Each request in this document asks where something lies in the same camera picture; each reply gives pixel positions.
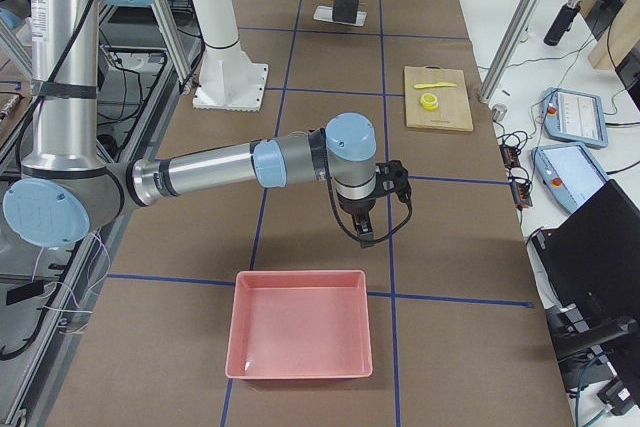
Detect lower teach pendant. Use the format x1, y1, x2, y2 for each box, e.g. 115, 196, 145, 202
532, 141, 609, 213

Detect bamboo cutting board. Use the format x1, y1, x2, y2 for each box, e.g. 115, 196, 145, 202
404, 66, 474, 132

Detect aluminium frame post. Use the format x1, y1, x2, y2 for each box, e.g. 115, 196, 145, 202
479, 0, 540, 104

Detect white rectangular tray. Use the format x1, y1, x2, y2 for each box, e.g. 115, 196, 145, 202
313, 5, 367, 27

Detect yellow plastic knife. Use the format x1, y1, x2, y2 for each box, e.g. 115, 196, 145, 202
413, 82, 458, 90

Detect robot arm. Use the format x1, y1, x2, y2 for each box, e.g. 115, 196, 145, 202
2, 0, 380, 248

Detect small metal cylinder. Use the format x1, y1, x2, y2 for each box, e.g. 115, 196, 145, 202
491, 103, 508, 123

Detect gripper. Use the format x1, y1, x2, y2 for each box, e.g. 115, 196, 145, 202
338, 196, 376, 248

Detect black laptop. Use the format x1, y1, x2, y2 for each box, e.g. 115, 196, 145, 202
532, 179, 639, 326

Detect upper teach pendant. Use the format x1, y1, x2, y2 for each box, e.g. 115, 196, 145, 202
541, 88, 608, 149

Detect yellow lemon slices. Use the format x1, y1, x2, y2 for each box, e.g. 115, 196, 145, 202
419, 92, 439, 112

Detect teach pendant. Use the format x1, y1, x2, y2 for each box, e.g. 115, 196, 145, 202
532, 141, 609, 213
541, 88, 608, 149

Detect black bottle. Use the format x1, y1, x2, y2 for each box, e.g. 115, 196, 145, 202
543, 0, 582, 46

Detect pink plastic bin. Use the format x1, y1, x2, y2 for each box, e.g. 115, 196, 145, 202
225, 270, 373, 380

